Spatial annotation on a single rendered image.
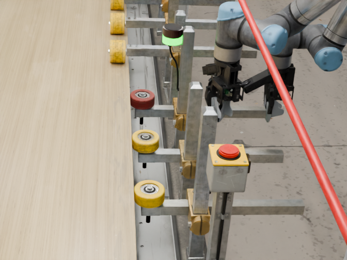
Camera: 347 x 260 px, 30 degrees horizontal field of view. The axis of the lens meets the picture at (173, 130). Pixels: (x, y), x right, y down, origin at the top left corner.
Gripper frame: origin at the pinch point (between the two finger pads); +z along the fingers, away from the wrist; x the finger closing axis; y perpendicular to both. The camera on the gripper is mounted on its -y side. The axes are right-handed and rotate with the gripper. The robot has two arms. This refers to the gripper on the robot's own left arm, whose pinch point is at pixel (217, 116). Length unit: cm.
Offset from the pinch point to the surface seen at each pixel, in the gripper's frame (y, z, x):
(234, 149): 52, -27, -27
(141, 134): -5.8, 5.2, -21.3
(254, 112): -13.7, 10.4, 22.3
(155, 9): -143, 25, 43
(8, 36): -86, 5, -42
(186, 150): 5.0, 6.0, -12.0
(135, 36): -131, 33, 27
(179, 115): -17.5, 8.8, -3.3
